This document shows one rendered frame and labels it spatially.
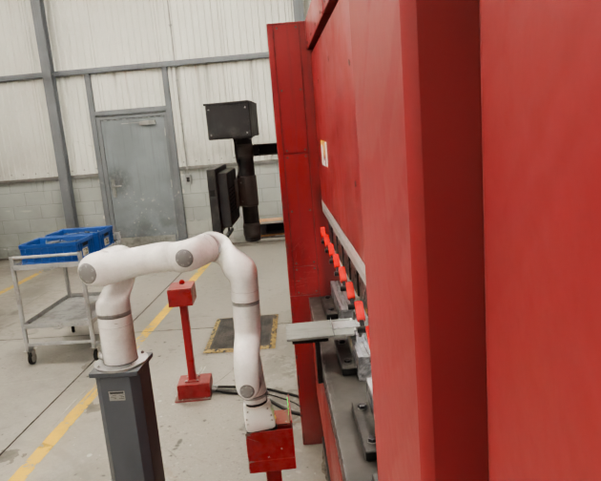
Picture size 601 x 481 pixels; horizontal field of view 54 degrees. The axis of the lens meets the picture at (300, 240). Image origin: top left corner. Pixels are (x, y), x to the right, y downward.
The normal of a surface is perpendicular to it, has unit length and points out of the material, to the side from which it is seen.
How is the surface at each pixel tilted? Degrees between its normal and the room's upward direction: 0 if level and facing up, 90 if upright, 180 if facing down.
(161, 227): 90
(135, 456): 90
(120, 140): 90
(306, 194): 90
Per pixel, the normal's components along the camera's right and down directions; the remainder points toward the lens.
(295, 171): 0.04, 0.19
